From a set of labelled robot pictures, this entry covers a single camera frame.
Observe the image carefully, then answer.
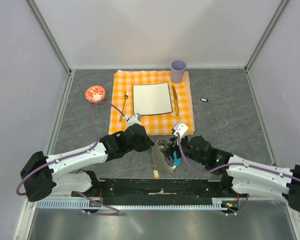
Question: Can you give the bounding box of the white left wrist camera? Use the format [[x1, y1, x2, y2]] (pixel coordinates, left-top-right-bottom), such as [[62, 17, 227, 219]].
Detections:
[[123, 113, 142, 127]]

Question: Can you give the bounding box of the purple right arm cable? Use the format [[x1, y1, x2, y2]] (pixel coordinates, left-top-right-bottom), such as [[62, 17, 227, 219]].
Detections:
[[176, 136, 295, 178]]

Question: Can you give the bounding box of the black key tag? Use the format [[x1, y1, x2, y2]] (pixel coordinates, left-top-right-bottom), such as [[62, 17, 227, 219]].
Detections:
[[199, 97, 209, 103]]

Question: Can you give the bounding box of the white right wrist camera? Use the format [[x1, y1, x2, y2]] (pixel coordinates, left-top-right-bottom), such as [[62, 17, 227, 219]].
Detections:
[[172, 122, 189, 139]]

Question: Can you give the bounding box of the lilac plastic cup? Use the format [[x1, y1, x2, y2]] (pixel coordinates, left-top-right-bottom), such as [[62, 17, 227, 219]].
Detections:
[[171, 59, 187, 84]]

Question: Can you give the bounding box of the white square plate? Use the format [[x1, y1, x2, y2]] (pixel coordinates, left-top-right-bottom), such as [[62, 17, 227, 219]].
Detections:
[[132, 82, 173, 116]]

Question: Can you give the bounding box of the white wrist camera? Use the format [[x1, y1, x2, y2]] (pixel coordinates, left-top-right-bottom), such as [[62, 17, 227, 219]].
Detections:
[[123, 113, 142, 127], [172, 122, 189, 139]]

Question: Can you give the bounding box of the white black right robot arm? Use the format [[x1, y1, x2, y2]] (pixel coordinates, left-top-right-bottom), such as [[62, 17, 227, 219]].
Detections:
[[159, 136, 300, 212]]

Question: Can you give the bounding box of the gold knife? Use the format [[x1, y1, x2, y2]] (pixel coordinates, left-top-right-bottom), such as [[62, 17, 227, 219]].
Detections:
[[172, 86, 180, 116]]

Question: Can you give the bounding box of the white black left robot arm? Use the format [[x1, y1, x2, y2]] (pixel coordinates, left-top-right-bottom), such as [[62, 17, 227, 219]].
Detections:
[[16, 123, 155, 202]]

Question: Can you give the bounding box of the red white patterned bowl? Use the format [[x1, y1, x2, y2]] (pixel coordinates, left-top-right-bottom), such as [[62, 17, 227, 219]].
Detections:
[[85, 85, 106, 104]]

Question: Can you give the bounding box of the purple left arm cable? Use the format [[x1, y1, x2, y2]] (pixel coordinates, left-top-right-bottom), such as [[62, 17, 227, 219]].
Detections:
[[16, 101, 127, 196]]

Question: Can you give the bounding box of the blue key tag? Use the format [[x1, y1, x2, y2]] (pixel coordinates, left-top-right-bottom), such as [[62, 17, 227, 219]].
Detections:
[[172, 151, 181, 167]]

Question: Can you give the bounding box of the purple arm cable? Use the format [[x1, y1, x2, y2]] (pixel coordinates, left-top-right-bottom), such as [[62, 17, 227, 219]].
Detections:
[[176, 136, 295, 178], [16, 101, 127, 196]]

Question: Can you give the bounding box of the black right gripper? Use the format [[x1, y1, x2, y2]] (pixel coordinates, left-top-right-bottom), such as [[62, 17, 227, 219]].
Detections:
[[159, 133, 206, 166]]

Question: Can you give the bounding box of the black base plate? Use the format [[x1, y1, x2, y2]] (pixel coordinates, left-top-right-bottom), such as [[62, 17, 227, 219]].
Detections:
[[72, 178, 248, 207]]

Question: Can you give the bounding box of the yellow key tag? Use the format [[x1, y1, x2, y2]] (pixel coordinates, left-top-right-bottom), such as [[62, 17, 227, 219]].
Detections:
[[153, 169, 160, 180]]

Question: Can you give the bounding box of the grey slotted cable duct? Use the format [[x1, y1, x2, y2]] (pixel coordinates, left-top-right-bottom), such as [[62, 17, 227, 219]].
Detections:
[[36, 198, 228, 211]]

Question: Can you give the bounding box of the keyring chain with keys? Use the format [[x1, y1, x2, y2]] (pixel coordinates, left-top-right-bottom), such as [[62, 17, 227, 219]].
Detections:
[[150, 138, 178, 176]]

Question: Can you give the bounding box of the gold fork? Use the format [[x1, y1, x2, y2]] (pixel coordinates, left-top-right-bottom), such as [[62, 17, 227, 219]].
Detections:
[[121, 89, 129, 114]]

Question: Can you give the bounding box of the orange white checkered cloth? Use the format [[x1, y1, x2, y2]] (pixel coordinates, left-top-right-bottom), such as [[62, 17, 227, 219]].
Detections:
[[111, 70, 195, 135]]

